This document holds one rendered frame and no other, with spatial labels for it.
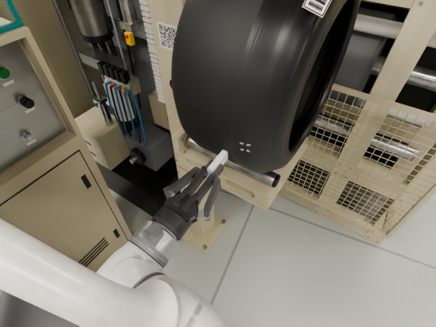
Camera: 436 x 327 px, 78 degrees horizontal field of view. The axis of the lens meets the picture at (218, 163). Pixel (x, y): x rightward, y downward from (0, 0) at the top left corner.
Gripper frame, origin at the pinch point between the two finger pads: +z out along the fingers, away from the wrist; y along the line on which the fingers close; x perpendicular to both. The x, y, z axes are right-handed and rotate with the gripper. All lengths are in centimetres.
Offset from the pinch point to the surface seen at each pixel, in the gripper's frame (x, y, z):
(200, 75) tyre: -19.4, 6.4, 5.7
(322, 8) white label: -30.5, -11.3, 18.9
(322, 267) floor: 112, -42, 32
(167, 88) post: 6.5, 36.2, 21.4
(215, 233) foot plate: 109, 21, 15
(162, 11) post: -18.6, 33.3, 24.7
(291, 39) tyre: -27.2, -8.7, 13.4
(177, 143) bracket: 15.8, 23.7, 8.7
